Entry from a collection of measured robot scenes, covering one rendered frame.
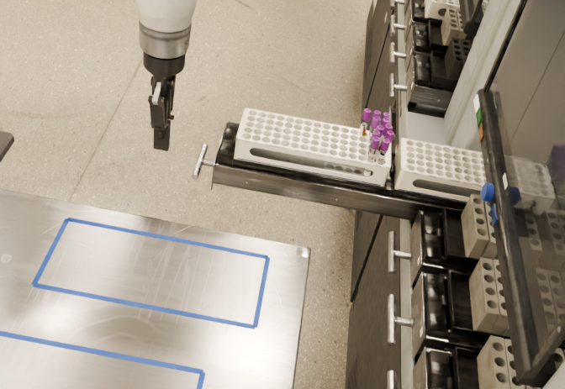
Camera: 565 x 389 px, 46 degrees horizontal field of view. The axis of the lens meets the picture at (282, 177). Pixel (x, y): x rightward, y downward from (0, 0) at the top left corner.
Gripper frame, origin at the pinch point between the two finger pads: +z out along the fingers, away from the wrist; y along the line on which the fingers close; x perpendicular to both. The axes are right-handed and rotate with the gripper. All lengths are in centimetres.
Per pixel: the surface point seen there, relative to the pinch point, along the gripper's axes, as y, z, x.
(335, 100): 135, 79, -43
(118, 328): -46.6, -2.2, -5.7
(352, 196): -6.8, 0.3, -39.2
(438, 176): -5, -7, -54
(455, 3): 68, -7, -62
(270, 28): 184, 80, -7
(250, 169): -5.8, -0.6, -18.8
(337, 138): 0.9, -6.9, -34.3
